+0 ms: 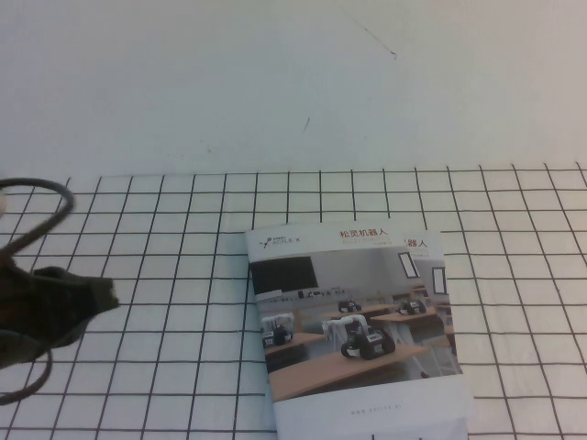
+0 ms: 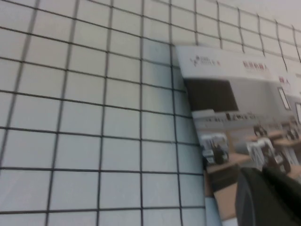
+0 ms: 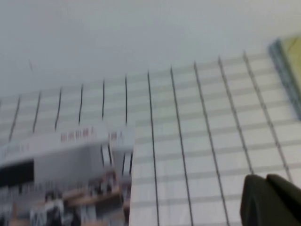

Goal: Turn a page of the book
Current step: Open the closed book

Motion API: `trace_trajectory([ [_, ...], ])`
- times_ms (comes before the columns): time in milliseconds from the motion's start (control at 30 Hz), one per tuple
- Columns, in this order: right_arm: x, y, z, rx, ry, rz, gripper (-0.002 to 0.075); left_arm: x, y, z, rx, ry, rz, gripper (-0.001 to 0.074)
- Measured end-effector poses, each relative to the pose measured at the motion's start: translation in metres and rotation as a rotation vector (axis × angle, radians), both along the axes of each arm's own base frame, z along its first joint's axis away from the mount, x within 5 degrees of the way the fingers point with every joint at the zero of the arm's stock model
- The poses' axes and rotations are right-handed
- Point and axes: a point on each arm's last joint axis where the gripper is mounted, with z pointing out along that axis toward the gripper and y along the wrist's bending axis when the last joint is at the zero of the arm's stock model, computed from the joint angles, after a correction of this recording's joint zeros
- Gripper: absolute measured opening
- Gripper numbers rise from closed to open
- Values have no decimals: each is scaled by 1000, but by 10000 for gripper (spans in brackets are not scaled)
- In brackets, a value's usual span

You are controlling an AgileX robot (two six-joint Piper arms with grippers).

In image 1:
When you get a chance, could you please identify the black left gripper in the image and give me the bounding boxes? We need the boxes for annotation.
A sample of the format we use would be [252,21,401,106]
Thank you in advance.
[0,255,120,370]

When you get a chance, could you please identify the AgileX robotics brochure book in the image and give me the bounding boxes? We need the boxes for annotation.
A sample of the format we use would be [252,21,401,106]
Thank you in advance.
[243,225,476,440]

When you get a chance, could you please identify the white black-grid checkered tablecloth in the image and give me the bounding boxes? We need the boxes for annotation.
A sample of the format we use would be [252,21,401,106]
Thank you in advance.
[0,162,587,440]

